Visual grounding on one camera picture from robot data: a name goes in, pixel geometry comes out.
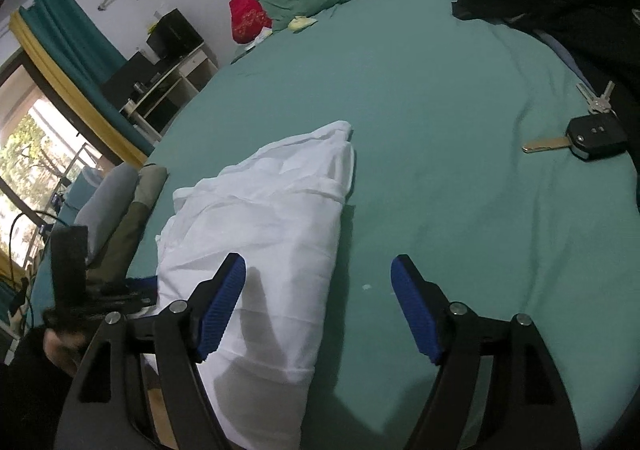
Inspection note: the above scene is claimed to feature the white hooded garment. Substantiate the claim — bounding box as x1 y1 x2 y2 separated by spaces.
156 121 355 449

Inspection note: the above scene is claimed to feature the person's left hand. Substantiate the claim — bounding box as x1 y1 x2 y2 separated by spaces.
42 329 89 376

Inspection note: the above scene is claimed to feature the folded olive garment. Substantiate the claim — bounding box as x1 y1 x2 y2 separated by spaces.
86 164 168 283

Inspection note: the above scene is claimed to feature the folded grey sweater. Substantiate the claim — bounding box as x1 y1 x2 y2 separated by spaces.
74 163 139 263

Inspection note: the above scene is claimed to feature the green bed sheet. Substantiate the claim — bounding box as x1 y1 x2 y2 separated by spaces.
129 0 639 449

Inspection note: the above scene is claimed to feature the white wooden desk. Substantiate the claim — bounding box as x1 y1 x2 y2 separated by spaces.
120 43 218 145

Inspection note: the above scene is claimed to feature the black computer monitor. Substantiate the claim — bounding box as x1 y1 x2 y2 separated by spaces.
101 52 157 110

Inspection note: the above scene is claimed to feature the teal curtain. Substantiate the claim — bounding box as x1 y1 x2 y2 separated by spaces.
15 0 153 157

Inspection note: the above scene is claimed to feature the black car key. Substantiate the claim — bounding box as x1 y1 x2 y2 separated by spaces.
522 113 628 162

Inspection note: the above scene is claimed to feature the black computer tower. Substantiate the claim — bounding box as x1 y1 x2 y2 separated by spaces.
146 9 204 62

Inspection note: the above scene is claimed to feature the silver keys bunch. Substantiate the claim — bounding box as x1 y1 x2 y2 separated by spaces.
576 81 615 114

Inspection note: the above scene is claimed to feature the yellow plastic packet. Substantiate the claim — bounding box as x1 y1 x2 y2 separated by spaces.
288 16 318 32

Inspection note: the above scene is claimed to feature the yellow curtain edge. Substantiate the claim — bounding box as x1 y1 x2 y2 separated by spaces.
9 12 148 168

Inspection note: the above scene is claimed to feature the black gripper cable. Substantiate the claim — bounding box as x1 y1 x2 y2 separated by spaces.
6 209 72 325

